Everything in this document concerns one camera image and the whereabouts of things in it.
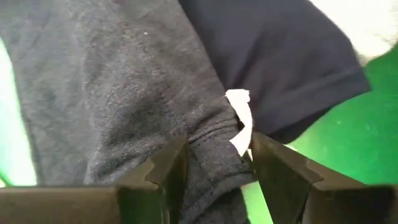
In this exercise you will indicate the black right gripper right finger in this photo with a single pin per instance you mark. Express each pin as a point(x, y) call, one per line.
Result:
point(326, 205)

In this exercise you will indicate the dark green garment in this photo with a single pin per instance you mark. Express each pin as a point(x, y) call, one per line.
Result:
point(109, 93)

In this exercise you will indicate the navy Puma t-shirt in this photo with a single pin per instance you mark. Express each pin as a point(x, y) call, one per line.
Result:
point(280, 62)

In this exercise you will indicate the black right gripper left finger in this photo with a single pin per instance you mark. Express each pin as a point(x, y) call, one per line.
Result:
point(77, 205)

